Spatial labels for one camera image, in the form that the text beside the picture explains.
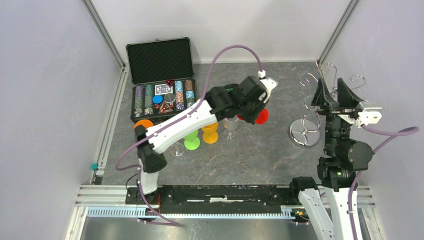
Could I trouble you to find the blue round chip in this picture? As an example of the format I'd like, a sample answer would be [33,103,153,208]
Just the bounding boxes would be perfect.
[152,95,164,104]

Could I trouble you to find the green wine glass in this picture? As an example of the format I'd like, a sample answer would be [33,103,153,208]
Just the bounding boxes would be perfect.
[183,130,201,151]

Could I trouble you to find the yellow-orange wine glass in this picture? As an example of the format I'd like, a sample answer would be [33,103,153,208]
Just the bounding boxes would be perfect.
[201,122,219,144]

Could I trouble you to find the chrome wine glass rack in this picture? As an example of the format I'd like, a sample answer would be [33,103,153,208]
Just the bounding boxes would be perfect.
[288,63,366,148]

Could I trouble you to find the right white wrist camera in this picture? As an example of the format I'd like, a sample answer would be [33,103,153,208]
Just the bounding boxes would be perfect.
[354,101,383,128]

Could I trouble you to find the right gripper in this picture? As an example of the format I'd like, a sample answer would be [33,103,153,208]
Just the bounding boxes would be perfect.
[311,76,367,156]

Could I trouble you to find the clear wine glass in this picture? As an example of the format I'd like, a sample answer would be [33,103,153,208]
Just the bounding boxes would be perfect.
[223,116,240,141]
[169,142,185,157]

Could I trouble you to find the clear round dealer button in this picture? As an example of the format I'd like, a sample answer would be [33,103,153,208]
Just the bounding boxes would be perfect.
[163,92,176,104]

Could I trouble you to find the cyan blue chip stack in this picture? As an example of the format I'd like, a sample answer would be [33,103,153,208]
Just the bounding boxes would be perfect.
[184,80,196,108]

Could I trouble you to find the black poker chip case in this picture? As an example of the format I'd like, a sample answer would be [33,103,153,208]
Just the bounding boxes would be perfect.
[125,37,198,124]

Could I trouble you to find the orange wine glass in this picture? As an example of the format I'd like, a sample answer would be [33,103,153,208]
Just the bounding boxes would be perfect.
[133,119,154,130]

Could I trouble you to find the triangular all in marker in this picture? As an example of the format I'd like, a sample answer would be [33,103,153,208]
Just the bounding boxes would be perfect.
[159,101,174,114]

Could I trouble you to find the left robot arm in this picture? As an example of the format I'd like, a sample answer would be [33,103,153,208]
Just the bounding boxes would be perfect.
[134,76,278,204]

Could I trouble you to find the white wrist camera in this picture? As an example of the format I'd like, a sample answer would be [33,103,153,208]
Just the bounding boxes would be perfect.
[354,101,383,128]
[257,70,279,104]

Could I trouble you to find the orange blue chip stack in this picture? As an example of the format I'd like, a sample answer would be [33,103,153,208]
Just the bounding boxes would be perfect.
[175,80,185,111]

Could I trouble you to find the red wine glass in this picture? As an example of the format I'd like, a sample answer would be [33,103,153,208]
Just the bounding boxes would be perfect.
[236,107,269,125]

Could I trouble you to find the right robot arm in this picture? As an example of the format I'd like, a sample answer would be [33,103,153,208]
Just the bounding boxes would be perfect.
[288,78,382,240]

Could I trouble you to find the playing card deck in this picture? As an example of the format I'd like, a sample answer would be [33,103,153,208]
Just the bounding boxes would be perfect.
[154,83,173,95]

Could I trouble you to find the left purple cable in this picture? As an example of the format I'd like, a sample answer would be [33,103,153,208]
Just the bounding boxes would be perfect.
[114,44,266,227]

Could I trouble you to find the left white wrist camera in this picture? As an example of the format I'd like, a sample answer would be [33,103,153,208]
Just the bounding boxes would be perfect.
[257,70,279,104]

